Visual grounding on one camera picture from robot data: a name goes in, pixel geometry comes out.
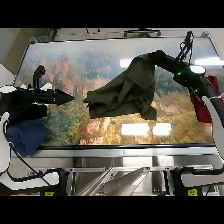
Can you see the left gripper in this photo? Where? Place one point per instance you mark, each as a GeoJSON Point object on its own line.
{"type": "Point", "coordinates": [45, 96]}

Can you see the dark green garment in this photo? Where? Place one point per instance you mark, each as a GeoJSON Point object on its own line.
{"type": "Point", "coordinates": [128, 90]}

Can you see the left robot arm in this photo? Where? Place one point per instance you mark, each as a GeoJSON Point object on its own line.
{"type": "Point", "coordinates": [16, 106]}

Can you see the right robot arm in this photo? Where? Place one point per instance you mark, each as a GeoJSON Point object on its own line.
{"type": "Point", "coordinates": [197, 82]}

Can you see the blue garment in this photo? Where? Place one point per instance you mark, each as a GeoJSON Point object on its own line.
{"type": "Point", "coordinates": [26, 136]}

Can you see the red garment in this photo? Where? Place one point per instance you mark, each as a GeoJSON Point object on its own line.
{"type": "Point", "coordinates": [201, 110]}

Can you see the silver frame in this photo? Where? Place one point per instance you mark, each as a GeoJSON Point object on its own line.
{"type": "Point", "coordinates": [133, 152]}

